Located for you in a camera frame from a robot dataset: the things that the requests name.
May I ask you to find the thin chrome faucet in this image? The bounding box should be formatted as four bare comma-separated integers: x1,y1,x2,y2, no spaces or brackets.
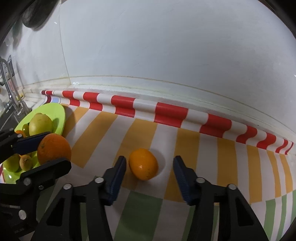
1,58,31,116

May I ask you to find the small green citrus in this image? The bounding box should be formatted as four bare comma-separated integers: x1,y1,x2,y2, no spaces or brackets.
22,123,30,137

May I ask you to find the colourful striped tablecloth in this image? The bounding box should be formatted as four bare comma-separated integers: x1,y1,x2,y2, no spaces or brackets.
0,89,296,241

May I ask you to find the large green apple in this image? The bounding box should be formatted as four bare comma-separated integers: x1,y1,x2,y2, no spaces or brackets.
29,113,53,136

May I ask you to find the small yellow-green fruit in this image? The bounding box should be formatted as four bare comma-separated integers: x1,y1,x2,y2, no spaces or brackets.
19,155,33,171

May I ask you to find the green-orange tangerine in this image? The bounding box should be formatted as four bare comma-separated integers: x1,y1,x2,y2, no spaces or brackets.
3,154,20,172

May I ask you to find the black frying pan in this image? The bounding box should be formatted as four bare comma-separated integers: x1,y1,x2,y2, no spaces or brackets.
21,0,58,29

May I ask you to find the large front orange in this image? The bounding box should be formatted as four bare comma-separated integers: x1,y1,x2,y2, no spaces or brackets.
37,133,72,165

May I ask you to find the small orange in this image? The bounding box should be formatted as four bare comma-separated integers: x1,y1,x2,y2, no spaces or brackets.
128,148,159,181

